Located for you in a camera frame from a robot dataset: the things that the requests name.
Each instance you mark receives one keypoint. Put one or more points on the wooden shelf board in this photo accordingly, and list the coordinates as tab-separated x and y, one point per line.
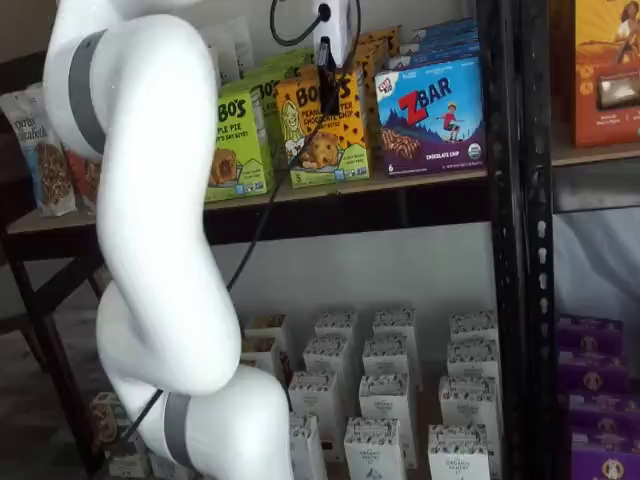
590	156
400	181

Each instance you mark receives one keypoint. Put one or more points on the granola bag orange label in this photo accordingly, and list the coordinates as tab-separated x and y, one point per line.
82	180

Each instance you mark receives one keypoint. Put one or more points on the orange Bobo's oat bites box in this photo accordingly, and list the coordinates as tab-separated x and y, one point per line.
345	150
360	60
385	34
380	47

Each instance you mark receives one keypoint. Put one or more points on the white small cartons group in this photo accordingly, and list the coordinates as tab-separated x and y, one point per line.
425	425

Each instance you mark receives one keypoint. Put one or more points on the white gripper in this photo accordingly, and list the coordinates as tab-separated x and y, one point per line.
340	30

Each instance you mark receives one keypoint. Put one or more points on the white patterned carton box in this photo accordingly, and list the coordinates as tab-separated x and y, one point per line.
327	360
460	455
310	450
469	405
336	327
472	362
385	360
384	400
472	327
314	400
395	325
375	450

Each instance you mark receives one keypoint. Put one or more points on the green Bobo's apple pie box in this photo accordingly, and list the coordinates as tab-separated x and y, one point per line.
285	59
265	107
240	150

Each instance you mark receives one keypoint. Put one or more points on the purple snack box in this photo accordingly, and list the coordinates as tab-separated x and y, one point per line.
605	462
605	415
592	372
590	332

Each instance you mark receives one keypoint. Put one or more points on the white yellow granola box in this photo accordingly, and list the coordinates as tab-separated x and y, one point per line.
260	350
265	322

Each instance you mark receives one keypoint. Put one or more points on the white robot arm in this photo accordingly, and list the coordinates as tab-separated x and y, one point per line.
150	200

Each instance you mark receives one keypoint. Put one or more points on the white plastic sheet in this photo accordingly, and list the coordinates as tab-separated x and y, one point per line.
595	260

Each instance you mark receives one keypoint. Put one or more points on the blue purple Zbar box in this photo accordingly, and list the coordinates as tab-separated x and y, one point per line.
440	54
450	26
430	125
450	40

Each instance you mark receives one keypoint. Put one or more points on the large orange snack box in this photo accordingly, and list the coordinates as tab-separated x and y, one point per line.
600	50

